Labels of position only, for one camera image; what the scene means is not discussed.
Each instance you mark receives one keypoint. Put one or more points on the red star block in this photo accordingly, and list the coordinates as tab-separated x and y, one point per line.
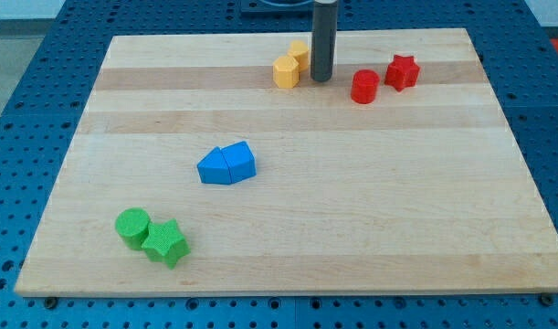
402	72

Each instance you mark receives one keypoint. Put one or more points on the wooden board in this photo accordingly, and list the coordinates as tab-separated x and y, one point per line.
422	191

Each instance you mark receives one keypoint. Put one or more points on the green star block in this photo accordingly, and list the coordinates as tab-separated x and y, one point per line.
165	243

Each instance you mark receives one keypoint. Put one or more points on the green cylinder block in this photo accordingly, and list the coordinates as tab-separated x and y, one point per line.
132	227

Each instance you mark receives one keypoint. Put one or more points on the blue triangle block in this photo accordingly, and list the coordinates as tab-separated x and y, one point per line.
213	168

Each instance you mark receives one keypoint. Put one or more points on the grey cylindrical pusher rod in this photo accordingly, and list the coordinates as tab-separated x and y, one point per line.
323	36

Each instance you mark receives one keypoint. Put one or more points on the red cylinder block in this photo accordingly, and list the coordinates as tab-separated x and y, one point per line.
365	85

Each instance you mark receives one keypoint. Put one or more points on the blue pentagon block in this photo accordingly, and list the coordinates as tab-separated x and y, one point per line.
240	161

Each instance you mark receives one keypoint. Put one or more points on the yellow heart block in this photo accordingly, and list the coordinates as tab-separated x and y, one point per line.
300	51

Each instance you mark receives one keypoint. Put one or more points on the yellow hexagon block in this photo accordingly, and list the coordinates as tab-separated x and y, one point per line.
286	74

